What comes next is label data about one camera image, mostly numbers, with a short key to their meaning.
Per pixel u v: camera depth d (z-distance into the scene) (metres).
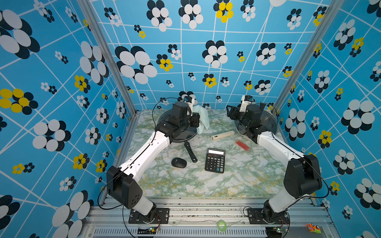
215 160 0.91
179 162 0.91
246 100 0.74
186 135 1.07
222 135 0.94
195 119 0.67
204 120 0.77
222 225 0.71
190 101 0.66
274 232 0.69
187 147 0.91
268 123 1.09
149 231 0.71
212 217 0.75
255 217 0.73
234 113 0.75
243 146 0.99
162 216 0.73
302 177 0.45
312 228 0.69
